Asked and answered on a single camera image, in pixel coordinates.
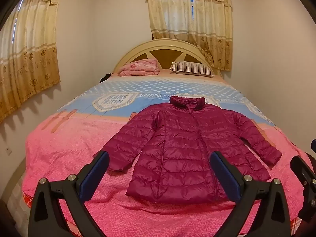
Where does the cream wooden headboard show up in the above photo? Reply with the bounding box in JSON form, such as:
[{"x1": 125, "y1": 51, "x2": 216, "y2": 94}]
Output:
[{"x1": 113, "y1": 39, "x2": 223, "y2": 77}]

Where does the magenta puffer jacket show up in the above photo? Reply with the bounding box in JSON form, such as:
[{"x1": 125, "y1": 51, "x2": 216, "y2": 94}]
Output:
[{"x1": 93, "y1": 96, "x2": 282, "y2": 202}]

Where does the beige patterned curtain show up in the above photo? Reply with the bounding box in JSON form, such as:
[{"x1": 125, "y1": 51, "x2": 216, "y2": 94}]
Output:
[
  {"x1": 0, "y1": 0, "x2": 65, "y2": 124},
  {"x1": 145, "y1": 0, "x2": 233, "y2": 71}
]

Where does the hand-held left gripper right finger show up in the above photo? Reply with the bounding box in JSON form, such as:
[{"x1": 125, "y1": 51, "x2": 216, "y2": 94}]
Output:
[{"x1": 210, "y1": 151, "x2": 292, "y2": 237}]

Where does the striped pillow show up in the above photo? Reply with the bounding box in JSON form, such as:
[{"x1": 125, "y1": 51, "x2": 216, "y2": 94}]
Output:
[{"x1": 169, "y1": 62, "x2": 215, "y2": 77}]

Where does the pink and blue printed blanket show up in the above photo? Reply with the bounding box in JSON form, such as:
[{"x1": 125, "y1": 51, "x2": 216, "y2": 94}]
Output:
[{"x1": 21, "y1": 76, "x2": 312, "y2": 235}]

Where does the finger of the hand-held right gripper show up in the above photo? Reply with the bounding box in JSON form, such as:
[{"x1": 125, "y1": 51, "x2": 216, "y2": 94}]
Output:
[{"x1": 290, "y1": 152, "x2": 316, "y2": 223}]

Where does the folded pink floral quilt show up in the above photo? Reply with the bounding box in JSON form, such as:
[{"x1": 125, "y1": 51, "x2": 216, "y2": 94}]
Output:
[{"x1": 118, "y1": 59, "x2": 161, "y2": 77}]

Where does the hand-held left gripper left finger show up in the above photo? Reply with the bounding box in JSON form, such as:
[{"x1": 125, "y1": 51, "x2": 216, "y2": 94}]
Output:
[{"x1": 28, "y1": 150, "x2": 110, "y2": 237}]

